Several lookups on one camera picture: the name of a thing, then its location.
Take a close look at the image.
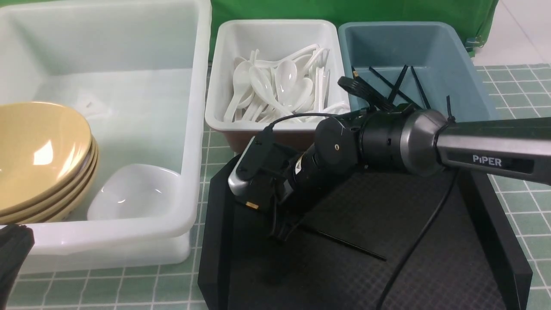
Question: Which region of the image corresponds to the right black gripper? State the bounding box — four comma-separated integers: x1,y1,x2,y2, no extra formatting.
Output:
258,172,315,242

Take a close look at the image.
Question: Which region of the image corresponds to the white soup spoon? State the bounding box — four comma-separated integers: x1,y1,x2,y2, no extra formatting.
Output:
249,66,296,119

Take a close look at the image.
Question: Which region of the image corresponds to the yellow noodle bowl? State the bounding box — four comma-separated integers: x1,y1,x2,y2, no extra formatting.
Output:
0,102,92,214

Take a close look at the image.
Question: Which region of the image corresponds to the black chopstick gold band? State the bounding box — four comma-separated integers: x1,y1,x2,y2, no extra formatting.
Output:
244,201,260,210

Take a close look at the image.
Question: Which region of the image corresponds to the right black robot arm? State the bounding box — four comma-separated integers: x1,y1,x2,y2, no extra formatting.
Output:
269,107,550,241

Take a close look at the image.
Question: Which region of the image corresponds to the stacked yellow bowl bottom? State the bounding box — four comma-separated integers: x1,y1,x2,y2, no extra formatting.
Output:
20,158,99,224

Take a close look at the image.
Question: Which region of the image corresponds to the stacked yellow bowl middle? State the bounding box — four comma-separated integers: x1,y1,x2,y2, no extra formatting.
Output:
1,143,99,224

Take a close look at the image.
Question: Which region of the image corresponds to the white spoon in tray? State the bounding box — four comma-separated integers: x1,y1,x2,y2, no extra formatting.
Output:
223,61,253,122
283,77,313,112
275,59,297,108
299,102,351,122

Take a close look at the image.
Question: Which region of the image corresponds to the white spoon tray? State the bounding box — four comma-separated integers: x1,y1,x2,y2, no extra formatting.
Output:
205,20,350,152

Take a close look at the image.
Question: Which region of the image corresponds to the black serving tray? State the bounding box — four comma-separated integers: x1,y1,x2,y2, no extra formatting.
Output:
198,158,533,310

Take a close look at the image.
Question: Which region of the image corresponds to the black chopstick in tray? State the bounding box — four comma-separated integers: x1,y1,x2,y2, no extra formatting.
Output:
351,65,361,81
388,65,408,104
410,66,431,109
369,67,421,109

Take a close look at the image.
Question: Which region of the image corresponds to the white dish in bin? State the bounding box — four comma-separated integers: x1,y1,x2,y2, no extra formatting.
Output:
87,164,182,220

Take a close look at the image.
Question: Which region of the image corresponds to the blue-grey chopstick tray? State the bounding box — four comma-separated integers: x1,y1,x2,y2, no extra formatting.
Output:
338,22,498,122

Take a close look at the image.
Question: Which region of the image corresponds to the large translucent white bin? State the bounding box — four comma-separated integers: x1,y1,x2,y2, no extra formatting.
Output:
1,0,212,274

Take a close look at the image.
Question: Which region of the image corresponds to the green checked tablecloth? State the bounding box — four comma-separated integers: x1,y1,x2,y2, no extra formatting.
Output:
8,64,551,310

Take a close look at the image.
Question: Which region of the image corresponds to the green cloth backdrop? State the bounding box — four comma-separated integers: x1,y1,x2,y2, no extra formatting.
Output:
210,0,498,52

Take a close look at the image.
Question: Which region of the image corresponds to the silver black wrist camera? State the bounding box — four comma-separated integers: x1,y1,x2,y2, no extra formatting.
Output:
228,125,274,196

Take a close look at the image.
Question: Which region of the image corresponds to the black camera cable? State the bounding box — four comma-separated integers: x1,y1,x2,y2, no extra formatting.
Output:
263,77,459,310

